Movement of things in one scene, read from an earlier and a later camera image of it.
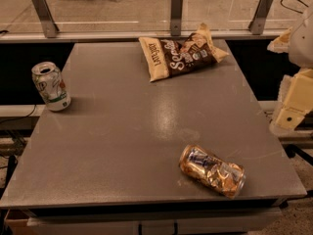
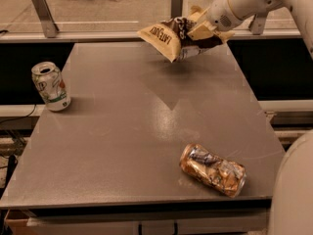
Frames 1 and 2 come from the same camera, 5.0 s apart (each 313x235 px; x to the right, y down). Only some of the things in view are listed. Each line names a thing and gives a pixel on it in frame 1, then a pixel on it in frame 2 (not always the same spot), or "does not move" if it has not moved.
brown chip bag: (164, 59) -> (173, 38)
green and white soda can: (48, 79) does not move
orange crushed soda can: (225, 177) does not move
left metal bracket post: (50, 27) does not move
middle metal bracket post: (176, 13) does not move
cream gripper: (302, 44) -> (219, 13)
